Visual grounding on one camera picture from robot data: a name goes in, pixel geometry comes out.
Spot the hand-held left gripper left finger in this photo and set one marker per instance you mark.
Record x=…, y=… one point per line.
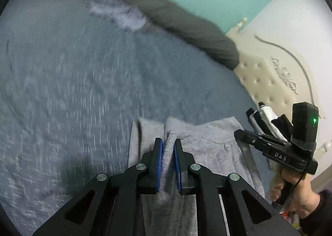
x=158, y=168

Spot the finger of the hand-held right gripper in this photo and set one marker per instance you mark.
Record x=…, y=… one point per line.
x=251, y=138

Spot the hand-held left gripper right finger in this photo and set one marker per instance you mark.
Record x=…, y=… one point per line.
x=177, y=168

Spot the person's right forearm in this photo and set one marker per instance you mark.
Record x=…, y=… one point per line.
x=320, y=215

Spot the person's right hand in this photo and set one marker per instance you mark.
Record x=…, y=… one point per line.
x=306, y=194

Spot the white folded garment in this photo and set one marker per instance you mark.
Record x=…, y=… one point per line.
x=267, y=119

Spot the cream tufted headboard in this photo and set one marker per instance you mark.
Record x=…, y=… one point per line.
x=267, y=80

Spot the dark grey rolled duvet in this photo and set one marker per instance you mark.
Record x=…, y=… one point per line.
x=168, y=15

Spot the blue crumpled garment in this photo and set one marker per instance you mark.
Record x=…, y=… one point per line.
x=122, y=15

